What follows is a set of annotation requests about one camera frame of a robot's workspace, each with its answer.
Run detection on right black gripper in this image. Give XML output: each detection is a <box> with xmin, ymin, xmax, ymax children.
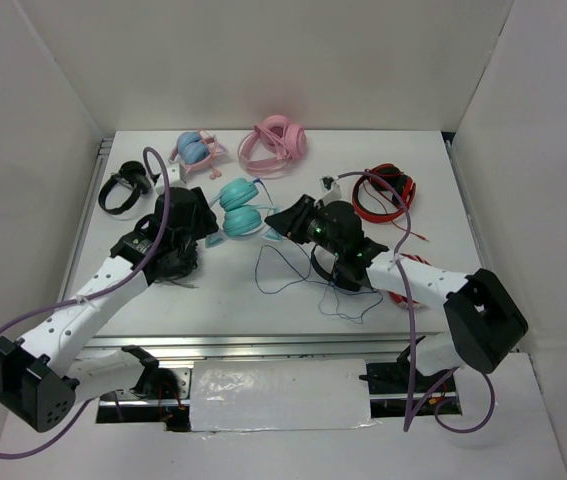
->
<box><xmin>265</xmin><ymin>193</ymin><xmax>344</xmax><ymax>258</ymax></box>

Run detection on teal cat ear headphones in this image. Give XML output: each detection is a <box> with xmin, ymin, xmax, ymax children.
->
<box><xmin>205</xmin><ymin>178</ymin><xmax>280</xmax><ymax>249</ymax></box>

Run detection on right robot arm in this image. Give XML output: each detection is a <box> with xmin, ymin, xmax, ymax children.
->
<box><xmin>265</xmin><ymin>195</ymin><xmax>528</xmax><ymax>392</ymax></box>

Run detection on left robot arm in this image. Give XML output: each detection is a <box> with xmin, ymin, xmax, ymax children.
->
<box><xmin>0</xmin><ymin>187</ymin><xmax>218</xmax><ymax>433</ymax></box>

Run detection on pink blue cat headphones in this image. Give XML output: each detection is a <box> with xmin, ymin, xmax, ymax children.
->
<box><xmin>169</xmin><ymin>130</ymin><xmax>228</xmax><ymax>180</ymax></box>

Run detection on black headphones back left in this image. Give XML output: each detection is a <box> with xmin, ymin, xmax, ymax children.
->
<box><xmin>98</xmin><ymin>161</ymin><xmax>152</xmax><ymax>216</ymax></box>

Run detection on red black headphones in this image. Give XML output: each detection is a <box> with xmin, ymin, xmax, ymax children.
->
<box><xmin>351</xmin><ymin>163</ymin><xmax>417</xmax><ymax>232</ymax></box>

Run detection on red white headphones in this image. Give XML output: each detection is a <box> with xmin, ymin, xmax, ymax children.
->
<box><xmin>390</xmin><ymin>254</ymin><xmax>432</xmax><ymax>314</ymax></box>

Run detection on black headset with microphone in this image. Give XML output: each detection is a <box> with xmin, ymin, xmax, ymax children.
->
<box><xmin>155</xmin><ymin>242</ymin><xmax>199</xmax><ymax>285</ymax></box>

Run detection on pink gaming headset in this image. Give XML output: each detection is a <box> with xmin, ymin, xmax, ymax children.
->
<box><xmin>237</xmin><ymin>115</ymin><xmax>307</xmax><ymax>177</ymax></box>

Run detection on white foil-covered panel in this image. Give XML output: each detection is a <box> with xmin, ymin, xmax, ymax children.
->
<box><xmin>189</xmin><ymin>359</ymin><xmax>372</xmax><ymax>432</ymax></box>

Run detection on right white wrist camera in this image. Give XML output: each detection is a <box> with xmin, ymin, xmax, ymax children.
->
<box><xmin>320</xmin><ymin>176</ymin><xmax>342</xmax><ymax>205</ymax></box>

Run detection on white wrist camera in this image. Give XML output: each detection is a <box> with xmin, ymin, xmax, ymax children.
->
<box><xmin>153</xmin><ymin>164</ymin><xmax>186</xmax><ymax>195</ymax></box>
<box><xmin>320</xmin><ymin>176</ymin><xmax>342</xmax><ymax>205</ymax></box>

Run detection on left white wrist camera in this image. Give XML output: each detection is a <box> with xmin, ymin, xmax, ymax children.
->
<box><xmin>153</xmin><ymin>164</ymin><xmax>186</xmax><ymax>195</ymax></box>

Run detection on black headphones with blue cable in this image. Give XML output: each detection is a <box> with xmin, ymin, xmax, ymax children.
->
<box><xmin>310</xmin><ymin>241</ymin><xmax>389</xmax><ymax>293</ymax></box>

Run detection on aluminium rail frame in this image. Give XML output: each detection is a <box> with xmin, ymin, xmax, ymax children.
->
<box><xmin>82</xmin><ymin>131</ymin><xmax>481</xmax><ymax>360</ymax></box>

